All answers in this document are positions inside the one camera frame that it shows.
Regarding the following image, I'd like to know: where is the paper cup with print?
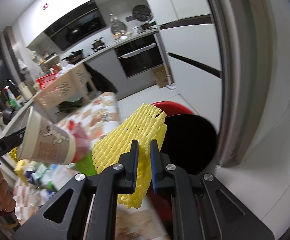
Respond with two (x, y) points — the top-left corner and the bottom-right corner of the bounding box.
(17, 106), (76, 165)

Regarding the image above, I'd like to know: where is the yellow foam fruit net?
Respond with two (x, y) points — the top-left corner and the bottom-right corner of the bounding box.
(92, 103), (167, 209)

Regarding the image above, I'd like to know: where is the black trash bin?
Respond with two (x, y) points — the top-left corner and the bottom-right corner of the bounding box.
(160, 114), (218, 175)

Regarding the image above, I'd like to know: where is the black pan by sink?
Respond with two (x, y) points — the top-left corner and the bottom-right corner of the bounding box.
(2, 107), (17, 125)

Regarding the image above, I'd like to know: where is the green spray bottle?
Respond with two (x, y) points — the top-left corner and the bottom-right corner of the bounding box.
(4, 86), (21, 110)

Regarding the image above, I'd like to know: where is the green onions bunch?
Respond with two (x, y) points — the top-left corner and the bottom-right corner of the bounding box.
(56, 98), (84, 113)

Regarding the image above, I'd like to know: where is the red plastic basket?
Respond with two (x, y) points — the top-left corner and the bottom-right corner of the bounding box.
(37, 73), (57, 89)

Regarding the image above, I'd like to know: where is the red plastic bag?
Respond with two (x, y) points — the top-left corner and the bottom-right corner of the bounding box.
(68, 120), (90, 163)

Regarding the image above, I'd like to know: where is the checkered patterned tablecloth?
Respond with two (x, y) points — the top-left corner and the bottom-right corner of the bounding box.
(14, 92), (123, 223)

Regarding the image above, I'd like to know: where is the beige perforated plastic chair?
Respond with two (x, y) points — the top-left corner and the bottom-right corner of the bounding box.
(34, 63), (97, 111)

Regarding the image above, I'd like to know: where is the black garment on chair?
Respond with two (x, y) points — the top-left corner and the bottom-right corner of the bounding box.
(84, 63), (118, 94)

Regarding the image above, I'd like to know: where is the black wok on stove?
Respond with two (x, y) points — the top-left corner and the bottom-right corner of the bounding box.
(62, 49), (83, 64)

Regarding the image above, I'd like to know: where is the red plastic stool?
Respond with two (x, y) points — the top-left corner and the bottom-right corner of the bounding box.
(152, 101), (194, 116)

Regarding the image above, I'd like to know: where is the black pot on stove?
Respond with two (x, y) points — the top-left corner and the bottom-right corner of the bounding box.
(92, 37), (106, 52)

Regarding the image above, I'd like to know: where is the cardboard box on floor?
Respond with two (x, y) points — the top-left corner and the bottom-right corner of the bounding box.
(152, 65), (172, 88)

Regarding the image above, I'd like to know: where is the black range hood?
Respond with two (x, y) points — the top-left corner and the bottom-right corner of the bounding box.
(44, 0), (106, 51)

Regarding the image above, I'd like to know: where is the black built-in oven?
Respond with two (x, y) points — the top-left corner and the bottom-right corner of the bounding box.
(114, 34), (163, 77)

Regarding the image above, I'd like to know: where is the round decorative plate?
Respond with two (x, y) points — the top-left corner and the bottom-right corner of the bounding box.
(110, 21), (127, 35)

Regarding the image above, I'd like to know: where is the white mop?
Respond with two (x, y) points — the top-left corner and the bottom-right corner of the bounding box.
(155, 30), (176, 90)

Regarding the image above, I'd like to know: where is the black cake mould pan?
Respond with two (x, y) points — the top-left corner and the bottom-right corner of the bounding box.
(125, 4), (154, 22)

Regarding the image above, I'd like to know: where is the white refrigerator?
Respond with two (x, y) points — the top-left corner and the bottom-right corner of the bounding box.
(147, 0), (222, 129)

